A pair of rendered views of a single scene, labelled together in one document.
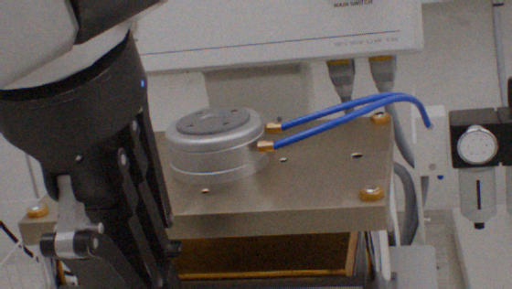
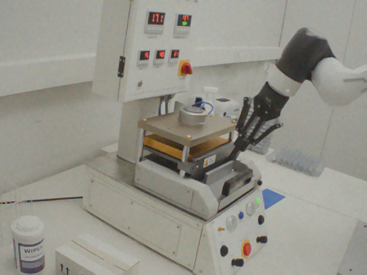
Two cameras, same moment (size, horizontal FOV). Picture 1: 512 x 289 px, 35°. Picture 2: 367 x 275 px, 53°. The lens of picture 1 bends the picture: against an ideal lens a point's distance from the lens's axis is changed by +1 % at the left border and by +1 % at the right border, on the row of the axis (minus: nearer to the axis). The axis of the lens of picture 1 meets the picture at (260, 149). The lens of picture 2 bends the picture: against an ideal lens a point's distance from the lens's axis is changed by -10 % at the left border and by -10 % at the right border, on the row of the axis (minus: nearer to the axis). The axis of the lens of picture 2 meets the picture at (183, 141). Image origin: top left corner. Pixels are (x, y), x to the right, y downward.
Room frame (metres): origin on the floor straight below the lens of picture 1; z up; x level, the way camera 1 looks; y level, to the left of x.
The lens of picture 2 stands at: (0.25, 1.12, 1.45)
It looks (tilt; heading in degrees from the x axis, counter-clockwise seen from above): 20 degrees down; 289
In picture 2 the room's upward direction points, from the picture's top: 9 degrees clockwise
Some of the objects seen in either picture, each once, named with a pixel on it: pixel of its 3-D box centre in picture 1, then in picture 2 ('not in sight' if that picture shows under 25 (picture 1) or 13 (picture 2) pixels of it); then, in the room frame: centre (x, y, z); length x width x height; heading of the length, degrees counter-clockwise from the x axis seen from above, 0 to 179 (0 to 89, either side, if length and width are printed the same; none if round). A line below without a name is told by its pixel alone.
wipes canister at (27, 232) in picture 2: not in sight; (28, 245); (0.84, 0.49, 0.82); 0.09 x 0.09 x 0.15
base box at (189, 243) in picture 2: not in sight; (182, 203); (0.60, 0.02, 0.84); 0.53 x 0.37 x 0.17; 167
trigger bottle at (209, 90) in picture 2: not in sight; (207, 110); (0.82, -0.82, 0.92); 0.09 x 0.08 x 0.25; 39
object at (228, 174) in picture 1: (255, 176); (185, 126); (0.64, 0.01, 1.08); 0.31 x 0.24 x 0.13; 77
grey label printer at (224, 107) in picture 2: not in sight; (213, 112); (0.82, -0.96, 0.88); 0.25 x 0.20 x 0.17; 164
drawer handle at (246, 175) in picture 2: not in sight; (238, 181); (0.43, 0.08, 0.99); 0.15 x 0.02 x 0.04; 77
